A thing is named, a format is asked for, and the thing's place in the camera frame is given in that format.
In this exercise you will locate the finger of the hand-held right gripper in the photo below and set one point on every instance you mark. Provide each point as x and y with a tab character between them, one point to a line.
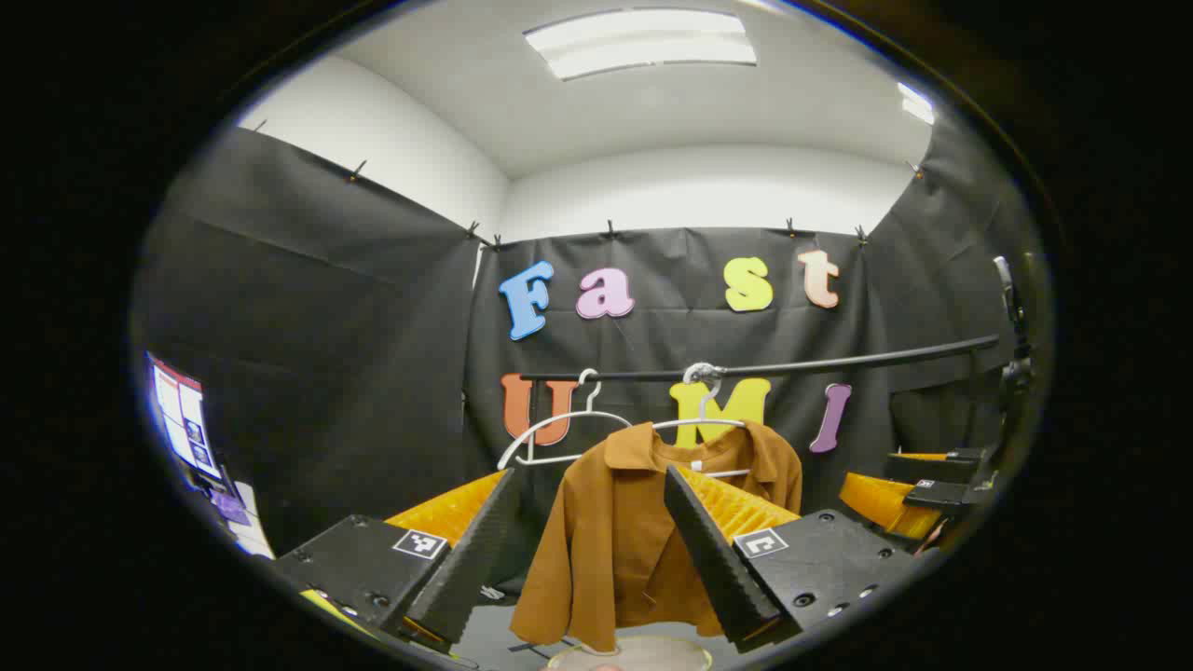
876	499
932	468

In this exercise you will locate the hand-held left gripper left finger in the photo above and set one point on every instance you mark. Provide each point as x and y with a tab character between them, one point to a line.
466	568

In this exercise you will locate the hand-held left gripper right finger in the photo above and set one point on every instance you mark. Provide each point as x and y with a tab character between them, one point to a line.
718	568

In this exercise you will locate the white round laundry hamper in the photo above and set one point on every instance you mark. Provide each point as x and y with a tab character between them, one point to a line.
643	654

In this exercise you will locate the brown jacket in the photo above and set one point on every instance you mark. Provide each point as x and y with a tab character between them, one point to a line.
606	540

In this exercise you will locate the metal clothes rack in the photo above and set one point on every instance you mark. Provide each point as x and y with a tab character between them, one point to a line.
839	362

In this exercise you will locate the white clothes hanger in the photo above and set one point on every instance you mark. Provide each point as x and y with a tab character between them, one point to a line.
559	421
701	375

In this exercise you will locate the white printed sheet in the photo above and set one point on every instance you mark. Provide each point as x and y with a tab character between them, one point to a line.
250	531

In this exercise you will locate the black backdrop cloth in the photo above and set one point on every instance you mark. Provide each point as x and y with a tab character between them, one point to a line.
354	326

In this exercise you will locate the rectangular ceiling light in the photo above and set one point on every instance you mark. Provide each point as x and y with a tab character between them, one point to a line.
918	104
643	42

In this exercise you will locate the computer monitor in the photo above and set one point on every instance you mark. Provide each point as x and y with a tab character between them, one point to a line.
182	415

